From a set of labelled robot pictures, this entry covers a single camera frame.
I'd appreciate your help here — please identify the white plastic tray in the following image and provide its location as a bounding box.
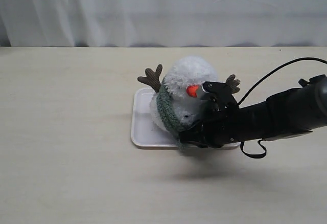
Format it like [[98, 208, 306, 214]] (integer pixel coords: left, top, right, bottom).
[[130, 87, 242, 150]]

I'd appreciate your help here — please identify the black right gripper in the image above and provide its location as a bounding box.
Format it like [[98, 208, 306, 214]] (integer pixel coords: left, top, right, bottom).
[[178, 100, 245, 148]]

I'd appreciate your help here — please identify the green fuzzy knitted scarf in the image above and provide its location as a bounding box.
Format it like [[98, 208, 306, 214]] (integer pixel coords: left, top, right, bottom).
[[156, 79, 190, 153]]

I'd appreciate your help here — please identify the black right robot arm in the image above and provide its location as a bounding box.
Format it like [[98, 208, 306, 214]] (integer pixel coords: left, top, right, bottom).
[[179, 75, 326, 148]]

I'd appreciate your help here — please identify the white plush snowman toy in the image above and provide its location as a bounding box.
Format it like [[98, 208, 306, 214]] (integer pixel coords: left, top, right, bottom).
[[137, 56, 241, 132]]

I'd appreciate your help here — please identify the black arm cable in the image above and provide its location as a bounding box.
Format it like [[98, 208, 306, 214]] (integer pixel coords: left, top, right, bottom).
[[237, 57, 327, 159]]

